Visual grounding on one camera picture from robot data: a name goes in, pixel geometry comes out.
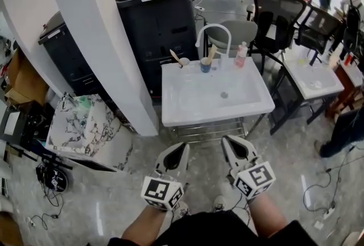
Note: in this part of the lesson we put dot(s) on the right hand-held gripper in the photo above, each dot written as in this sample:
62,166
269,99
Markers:
256,180

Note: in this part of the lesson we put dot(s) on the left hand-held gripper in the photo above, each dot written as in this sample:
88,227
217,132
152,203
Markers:
159,193

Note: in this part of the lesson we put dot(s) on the blue cup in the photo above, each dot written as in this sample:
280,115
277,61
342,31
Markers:
205,67

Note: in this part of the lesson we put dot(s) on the wooden brush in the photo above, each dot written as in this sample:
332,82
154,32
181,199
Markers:
174,54
212,52

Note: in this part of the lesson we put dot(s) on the person's left forearm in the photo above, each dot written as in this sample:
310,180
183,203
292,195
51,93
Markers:
142,225

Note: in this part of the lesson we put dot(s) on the person's right forearm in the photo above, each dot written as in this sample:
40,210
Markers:
267,213

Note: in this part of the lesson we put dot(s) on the metal sink stand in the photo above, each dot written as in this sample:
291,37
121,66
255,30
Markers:
204,128

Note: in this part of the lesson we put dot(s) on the person's left shoe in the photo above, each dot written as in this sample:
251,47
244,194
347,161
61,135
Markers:
180,210

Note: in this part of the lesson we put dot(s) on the person's shoe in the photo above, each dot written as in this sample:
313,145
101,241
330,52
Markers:
180,210
219,203

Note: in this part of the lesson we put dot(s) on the person's right shoe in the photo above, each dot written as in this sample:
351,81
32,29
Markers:
219,203

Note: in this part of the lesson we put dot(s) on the black sink stand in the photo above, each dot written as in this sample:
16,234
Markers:
284,114

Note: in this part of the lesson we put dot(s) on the large white sink basin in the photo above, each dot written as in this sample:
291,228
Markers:
199,102

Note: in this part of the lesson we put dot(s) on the person's black shirt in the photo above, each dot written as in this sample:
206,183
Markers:
213,229

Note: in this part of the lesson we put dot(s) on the pink soap bottle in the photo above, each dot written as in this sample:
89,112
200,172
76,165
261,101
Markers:
240,59

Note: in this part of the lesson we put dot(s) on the marble pattern sink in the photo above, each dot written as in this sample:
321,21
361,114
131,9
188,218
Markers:
76,125

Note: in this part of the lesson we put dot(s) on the small white sink basin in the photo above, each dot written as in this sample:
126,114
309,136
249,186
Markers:
315,79

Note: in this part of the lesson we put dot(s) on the white power adapter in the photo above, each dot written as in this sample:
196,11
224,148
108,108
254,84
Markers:
318,225

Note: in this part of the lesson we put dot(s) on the white power strip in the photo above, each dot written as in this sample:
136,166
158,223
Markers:
329,212

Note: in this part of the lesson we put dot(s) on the small green container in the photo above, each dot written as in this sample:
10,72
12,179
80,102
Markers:
84,102

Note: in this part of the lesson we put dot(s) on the white curved faucet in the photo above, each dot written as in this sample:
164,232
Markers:
228,42

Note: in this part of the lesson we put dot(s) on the brown wooden stand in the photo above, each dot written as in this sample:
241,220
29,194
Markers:
338,96

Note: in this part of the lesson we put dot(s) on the black round floor device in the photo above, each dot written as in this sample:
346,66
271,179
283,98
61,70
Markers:
55,179

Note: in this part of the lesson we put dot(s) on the grey chair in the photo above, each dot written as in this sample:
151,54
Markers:
239,31

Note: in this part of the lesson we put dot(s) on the chrome faucet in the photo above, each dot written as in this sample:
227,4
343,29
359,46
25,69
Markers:
68,98

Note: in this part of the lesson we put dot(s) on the tall black copier machine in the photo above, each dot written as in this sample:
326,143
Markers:
159,31

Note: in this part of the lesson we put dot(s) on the black mesh chair with headrest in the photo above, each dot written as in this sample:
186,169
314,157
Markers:
276,20

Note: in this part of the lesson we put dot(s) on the black mesh office chair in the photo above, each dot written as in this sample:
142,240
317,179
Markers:
318,31

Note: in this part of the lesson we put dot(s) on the low black cabinet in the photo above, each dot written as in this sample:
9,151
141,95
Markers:
65,54

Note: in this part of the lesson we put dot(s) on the white arch column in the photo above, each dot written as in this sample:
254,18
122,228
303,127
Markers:
91,25

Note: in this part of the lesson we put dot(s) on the black framed white panel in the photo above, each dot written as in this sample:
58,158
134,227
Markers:
11,122

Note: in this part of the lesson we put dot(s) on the brown cardboard box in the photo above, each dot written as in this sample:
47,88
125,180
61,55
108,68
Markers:
25,79

